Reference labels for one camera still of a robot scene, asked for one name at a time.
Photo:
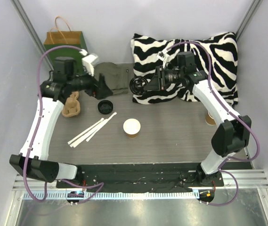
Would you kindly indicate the black plastic cup lid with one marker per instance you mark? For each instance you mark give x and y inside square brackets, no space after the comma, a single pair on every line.
[105,107]

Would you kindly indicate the green paper gift bag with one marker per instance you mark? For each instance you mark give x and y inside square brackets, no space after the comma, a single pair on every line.
[56,37]

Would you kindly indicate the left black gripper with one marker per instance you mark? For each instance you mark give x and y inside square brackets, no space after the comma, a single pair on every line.
[96,85]

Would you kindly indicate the aluminium front rail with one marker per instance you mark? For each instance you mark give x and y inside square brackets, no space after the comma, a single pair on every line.
[233,179]

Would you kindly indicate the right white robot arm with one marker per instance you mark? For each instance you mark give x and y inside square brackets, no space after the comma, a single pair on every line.
[231,135]

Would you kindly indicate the white paper straw lower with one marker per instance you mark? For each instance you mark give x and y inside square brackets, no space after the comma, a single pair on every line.
[82,137]

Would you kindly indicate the brown paper cups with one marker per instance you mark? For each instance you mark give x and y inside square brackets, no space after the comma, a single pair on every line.
[209,119]

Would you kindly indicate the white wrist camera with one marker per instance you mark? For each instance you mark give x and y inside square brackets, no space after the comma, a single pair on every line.
[88,61]
[164,57]

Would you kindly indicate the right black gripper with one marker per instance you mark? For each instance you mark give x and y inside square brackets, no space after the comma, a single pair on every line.
[159,78]

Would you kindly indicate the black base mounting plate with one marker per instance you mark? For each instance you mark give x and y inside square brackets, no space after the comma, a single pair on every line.
[148,177]

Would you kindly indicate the white paper straw upper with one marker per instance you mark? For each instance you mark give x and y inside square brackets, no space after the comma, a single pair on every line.
[98,127]

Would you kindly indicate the olive green folded cloth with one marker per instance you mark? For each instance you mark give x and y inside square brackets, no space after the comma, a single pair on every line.
[116,76]

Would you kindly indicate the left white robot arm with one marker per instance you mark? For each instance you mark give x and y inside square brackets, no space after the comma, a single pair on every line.
[32,161]

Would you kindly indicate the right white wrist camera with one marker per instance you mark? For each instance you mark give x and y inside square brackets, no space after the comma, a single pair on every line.
[164,57]

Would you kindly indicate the brown paper coffee cup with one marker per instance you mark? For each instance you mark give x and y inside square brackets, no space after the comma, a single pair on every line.
[131,127]

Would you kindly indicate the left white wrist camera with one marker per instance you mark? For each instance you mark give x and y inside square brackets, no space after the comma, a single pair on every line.
[88,61]

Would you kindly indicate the brown pulp cup carrier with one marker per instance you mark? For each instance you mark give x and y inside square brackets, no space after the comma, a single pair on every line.
[72,105]

